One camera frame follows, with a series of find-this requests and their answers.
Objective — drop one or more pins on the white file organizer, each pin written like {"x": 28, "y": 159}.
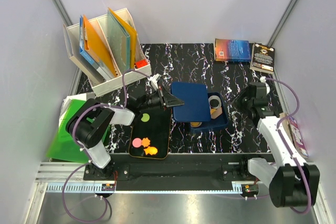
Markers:
{"x": 75, "y": 46}

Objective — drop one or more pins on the teal speckled folder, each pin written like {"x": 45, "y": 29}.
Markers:
{"x": 119, "y": 41}

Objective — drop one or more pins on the orange dotted round cookie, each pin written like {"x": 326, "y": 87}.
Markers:
{"x": 195, "y": 124}

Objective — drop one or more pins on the black paperback book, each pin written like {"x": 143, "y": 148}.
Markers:
{"x": 262, "y": 58}

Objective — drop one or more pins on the blue orange book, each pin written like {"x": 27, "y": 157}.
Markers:
{"x": 231, "y": 50}

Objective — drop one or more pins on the red small box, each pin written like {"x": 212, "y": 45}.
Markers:
{"x": 141, "y": 63}

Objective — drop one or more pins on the blue tin box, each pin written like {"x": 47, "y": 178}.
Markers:
{"x": 217, "y": 124}

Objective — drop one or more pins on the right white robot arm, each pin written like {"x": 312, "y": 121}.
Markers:
{"x": 291, "y": 182}

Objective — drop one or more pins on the pink round cookie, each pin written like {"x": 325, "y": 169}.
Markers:
{"x": 137, "y": 142}

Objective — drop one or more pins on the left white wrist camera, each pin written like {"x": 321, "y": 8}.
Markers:
{"x": 154, "y": 81}

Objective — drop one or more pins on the black gold-rimmed tray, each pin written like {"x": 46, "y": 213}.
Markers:
{"x": 150, "y": 134}

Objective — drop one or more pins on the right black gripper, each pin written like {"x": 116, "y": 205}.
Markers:
{"x": 235, "y": 101}

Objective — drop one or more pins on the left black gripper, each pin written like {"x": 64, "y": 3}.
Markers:
{"x": 168, "y": 99}

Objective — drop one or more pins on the blue tin lid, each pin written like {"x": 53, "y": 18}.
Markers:
{"x": 196, "y": 105}

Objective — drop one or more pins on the yellow orange folder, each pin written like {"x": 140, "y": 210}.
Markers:
{"x": 133, "y": 39}

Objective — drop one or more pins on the green round cookie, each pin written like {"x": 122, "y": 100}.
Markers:
{"x": 145, "y": 117}

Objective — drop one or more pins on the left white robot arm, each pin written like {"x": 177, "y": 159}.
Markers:
{"x": 123, "y": 115}

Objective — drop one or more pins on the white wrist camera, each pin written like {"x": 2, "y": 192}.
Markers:
{"x": 263, "y": 80}
{"x": 154, "y": 81}

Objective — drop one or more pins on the orange fish cookie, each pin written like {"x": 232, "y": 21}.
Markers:
{"x": 151, "y": 150}

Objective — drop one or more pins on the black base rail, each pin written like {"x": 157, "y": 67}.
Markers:
{"x": 179, "y": 173}

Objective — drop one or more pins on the orange flower cookie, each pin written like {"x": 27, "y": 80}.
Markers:
{"x": 145, "y": 142}

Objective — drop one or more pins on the green clip file folder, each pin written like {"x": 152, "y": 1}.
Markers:
{"x": 63, "y": 140}

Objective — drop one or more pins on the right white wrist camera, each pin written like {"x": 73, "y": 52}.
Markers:
{"x": 263, "y": 80}

